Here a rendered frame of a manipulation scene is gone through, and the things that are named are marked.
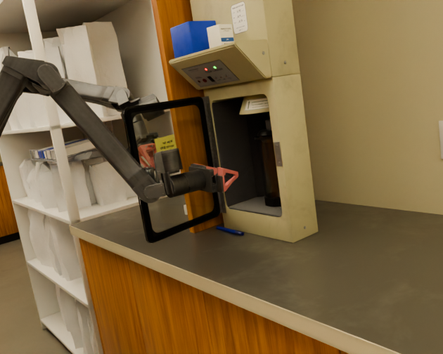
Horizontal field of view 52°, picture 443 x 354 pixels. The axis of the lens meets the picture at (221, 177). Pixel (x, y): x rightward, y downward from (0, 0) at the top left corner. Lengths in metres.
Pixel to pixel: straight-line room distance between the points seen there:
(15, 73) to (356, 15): 1.04
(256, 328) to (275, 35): 0.75
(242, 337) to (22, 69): 0.84
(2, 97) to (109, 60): 1.36
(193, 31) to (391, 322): 0.91
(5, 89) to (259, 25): 0.66
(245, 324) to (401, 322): 0.40
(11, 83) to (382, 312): 0.97
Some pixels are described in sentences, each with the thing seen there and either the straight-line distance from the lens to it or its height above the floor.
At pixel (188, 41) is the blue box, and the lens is 1.35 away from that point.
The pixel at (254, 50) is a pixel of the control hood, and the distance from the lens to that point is 1.22.
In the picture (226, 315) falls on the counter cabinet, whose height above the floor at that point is 0.83.
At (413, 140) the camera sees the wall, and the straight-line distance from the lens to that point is 1.53.
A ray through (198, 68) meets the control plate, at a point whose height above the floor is 1.47.
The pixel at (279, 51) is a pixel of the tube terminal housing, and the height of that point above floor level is 1.47.
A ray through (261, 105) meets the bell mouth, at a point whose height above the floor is 1.34.
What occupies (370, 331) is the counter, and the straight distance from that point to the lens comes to 0.88.
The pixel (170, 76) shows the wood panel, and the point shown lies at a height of 1.46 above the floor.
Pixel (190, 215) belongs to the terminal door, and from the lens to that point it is 1.44.
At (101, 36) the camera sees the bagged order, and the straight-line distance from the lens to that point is 2.55.
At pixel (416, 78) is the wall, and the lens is 1.50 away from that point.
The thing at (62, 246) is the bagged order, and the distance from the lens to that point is 2.64.
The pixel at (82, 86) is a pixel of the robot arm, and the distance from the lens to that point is 1.58.
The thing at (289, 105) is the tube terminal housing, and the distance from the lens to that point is 1.29.
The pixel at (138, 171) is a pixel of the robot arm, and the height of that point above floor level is 1.22.
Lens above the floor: 1.39
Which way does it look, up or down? 10 degrees down
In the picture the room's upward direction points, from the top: 9 degrees counter-clockwise
